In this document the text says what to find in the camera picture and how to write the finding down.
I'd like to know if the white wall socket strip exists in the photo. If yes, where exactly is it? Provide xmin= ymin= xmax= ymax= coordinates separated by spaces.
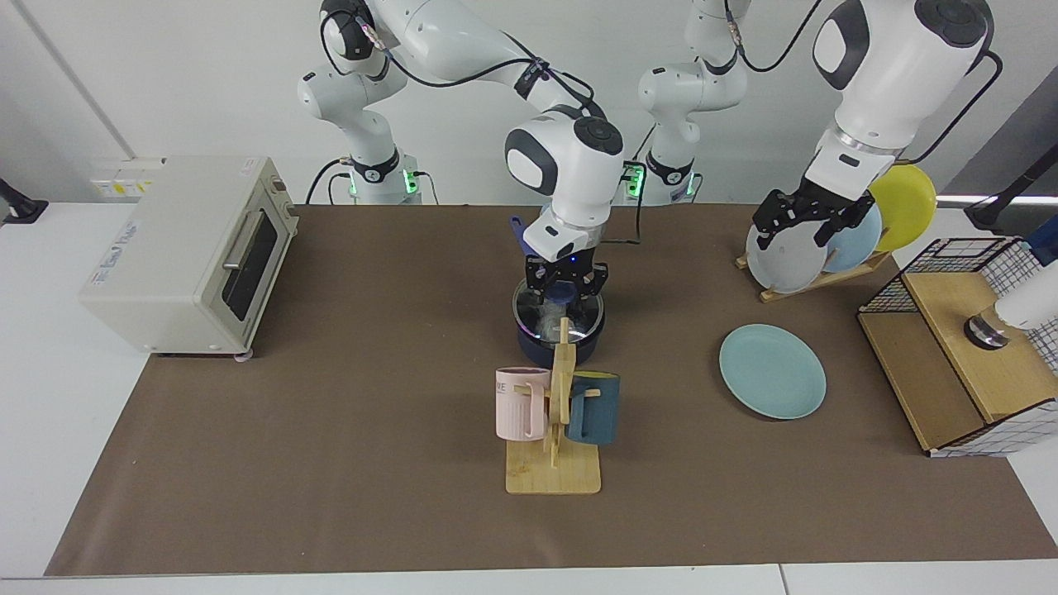
xmin=89 ymin=161 xmax=166 ymax=199

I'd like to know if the glass lid with blue knob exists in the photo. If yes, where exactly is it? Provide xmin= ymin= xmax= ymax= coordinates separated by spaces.
xmin=512 ymin=277 xmax=606 ymax=344

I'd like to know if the pale toaster oven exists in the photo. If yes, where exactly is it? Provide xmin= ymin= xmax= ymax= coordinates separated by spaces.
xmin=79 ymin=155 xmax=300 ymax=361

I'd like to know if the light blue plate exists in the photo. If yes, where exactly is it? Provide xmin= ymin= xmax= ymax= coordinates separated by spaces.
xmin=818 ymin=202 xmax=884 ymax=275

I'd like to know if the yellow plate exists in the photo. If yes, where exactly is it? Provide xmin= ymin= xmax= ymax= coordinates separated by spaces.
xmin=866 ymin=164 xmax=938 ymax=253

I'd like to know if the grey plate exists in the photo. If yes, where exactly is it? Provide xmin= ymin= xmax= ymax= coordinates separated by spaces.
xmin=746 ymin=217 xmax=827 ymax=295

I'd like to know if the brown table cloth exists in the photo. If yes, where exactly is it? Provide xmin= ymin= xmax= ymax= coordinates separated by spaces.
xmin=43 ymin=202 xmax=1058 ymax=578

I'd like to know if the wooden cup stand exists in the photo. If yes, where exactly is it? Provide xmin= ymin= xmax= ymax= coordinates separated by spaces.
xmin=505 ymin=317 xmax=603 ymax=496

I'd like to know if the black clamp mount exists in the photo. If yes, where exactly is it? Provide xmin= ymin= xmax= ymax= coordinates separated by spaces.
xmin=0 ymin=178 xmax=48 ymax=224

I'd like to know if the wire basket with wooden floor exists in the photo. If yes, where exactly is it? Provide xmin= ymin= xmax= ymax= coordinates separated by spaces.
xmin=857 ymin=236 xmax=1058 ymax=458

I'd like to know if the dark teal cup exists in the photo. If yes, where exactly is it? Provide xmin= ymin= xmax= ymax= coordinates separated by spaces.
xmin=566 ymin=372 xmax=621 ymax=447

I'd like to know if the black pan with blue handle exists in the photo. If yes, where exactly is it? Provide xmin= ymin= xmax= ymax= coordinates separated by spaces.
xmin=508 ymin=217 xmax=606 ymax=370

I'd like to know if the pink cup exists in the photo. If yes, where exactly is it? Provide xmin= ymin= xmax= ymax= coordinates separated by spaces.
xmin=494 ymin=367 xmax=552 ymax=443

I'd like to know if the white cylinder with silver base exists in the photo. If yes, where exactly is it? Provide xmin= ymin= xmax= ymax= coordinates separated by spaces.
xmin=963 ymin=281 xmax=1058 ymax=352

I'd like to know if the pale green plate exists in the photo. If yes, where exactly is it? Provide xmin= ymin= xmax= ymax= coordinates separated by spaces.
xmin=718 ymin=323 xmax=827 ymax=421

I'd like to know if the wooden plate rack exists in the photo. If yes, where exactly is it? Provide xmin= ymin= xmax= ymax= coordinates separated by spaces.
xmin=735 ymin=248 xmax=894 ymax=304

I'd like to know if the white vermicelli bundle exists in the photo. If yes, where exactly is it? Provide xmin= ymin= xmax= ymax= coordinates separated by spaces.
xmin=529 ymin=299 xmax=573 ymax=341

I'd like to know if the black base power cable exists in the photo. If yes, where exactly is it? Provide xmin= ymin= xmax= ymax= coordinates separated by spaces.
xmin=304 ymin=159 xmax=355 ymax=206

